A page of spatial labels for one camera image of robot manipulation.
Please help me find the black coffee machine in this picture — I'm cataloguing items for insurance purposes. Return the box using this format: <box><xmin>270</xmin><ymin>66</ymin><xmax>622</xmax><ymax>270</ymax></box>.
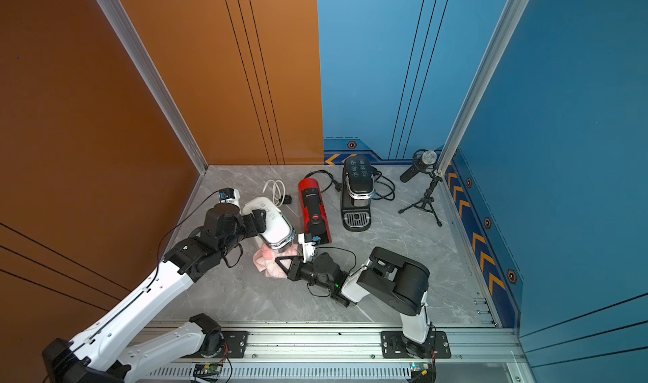
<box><xmin>340</xmin><ymin>155</ymin><xmax>376</xmax><ymax>232</ymax></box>

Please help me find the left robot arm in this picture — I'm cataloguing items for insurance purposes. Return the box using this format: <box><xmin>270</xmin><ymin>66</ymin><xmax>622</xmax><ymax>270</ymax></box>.
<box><xmin>42</xmin><ymin>202</ymin><xmax>267</xmax><ymax>382</ymax></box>

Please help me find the white power cable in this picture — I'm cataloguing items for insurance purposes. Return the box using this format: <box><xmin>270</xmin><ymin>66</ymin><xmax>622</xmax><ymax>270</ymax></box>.
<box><xmin>262</xmin><ymin>178</ymin><xmax>295</xmax><ymax>207</ymax></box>

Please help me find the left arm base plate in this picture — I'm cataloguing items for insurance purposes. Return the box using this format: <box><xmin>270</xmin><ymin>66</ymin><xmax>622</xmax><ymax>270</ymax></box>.
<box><xmin>175</xmin><ymin>330</ymin><xmax>249</xmax><ymax>359</ymax></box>

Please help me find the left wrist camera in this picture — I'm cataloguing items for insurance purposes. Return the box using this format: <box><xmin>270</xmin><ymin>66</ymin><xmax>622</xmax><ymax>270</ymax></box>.
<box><xmin>218</xmin><ymin>187</ymin><xmax>241</xmax><ymax>207</ymax></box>

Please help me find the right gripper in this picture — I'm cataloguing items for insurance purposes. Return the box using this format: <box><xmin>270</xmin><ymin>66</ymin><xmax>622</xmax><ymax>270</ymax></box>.
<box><xmin>274</xmin><ymin>256</ymin><xmax>334</xmax><ymax>293</ymax></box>

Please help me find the pink striped towel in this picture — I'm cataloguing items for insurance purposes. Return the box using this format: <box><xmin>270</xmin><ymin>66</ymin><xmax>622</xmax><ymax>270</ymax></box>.
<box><xmin>253</xmin><ymin>244</ymin><xmax>301</xmax><ymax>278</ymax></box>

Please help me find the white coffee machine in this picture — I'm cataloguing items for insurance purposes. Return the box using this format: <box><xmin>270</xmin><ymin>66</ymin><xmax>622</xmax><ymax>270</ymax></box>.
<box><xmin>242</xmin><ymin>197</ymin><xmax>295</xmax><ymax>253</ymax></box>

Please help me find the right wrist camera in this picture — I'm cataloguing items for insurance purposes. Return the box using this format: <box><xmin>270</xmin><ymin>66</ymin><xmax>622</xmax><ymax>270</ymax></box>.
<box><xmin>298</xmin><ymin>233</ymin><xmax>321</xmax><ymax>262</ymax></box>

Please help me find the aluminium front rail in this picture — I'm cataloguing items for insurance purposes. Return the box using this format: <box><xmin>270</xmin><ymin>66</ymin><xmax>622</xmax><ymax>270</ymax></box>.
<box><xmin>140</xmin><ymin>323</ymin><xmax>535</xmax><ymax>382</ymax></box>

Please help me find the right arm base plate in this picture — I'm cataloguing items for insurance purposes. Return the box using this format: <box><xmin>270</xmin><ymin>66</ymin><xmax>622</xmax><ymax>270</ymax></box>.
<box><xmin>380</xmin><ymin>330</ymin><xmax>452</xmax><ymax>359</ymax></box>

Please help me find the right green circuit board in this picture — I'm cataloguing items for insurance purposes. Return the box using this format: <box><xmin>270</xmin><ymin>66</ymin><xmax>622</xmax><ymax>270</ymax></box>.
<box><xmin>408</xmin><ymin>364</ymin><xmax>437</xmax><ymax>383</ymax></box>

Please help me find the red machine black power cable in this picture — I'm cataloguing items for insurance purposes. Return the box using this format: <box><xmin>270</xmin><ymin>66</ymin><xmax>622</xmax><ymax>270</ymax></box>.
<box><xmin>303</xmin><ymin>169</ymin><xmax>343</xmax><ymax>194</ymax></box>

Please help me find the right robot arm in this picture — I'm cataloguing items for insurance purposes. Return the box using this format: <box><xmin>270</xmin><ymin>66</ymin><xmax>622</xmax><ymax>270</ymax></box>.
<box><xmin>275</xmin><ymin>247</ymin><xmax>434</xmax><ymax>359</ymax></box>

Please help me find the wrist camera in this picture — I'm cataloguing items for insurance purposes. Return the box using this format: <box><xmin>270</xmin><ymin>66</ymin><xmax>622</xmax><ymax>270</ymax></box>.
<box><xmin>218</xmin><ymin>187</ymin><xmax>241</xmax><ymax>207</ymax></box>
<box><xmin>298</xmin><ymin>233</ymin><xmax>321</xmax><ymax>262</ymax></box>

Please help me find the green circuit board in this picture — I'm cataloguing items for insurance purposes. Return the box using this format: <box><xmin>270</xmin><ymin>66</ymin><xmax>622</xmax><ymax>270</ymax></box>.
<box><xmin>408</xmin><ymin>364</ymin><xmax>437</xmax><ymax>383</ymax></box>
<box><xmin>191</xmin><ymin>363</ymin><xmax>224</xmax><ymax>382</ymax></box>

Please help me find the red Nespresso coffee machine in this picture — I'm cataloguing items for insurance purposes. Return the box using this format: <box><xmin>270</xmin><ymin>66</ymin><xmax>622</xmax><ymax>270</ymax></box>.
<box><xmin>298</xmin><ymin>178</ymin><xmax>332</xmax><ymax>245</ymax></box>

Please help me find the black microphone on tripod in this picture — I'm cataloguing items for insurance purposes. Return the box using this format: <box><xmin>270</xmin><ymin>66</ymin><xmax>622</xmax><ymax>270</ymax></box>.
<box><xmin>397</xmin><ymin>148</ymin><xmax>444</xmax><ymax>228</ymax></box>

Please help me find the left green circuit board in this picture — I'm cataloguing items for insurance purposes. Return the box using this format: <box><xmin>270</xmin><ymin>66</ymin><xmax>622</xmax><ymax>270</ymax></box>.
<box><xmin>191</xmin><ymin>363</ymin><xmax>224</xmax><ymax>382</ymax></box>

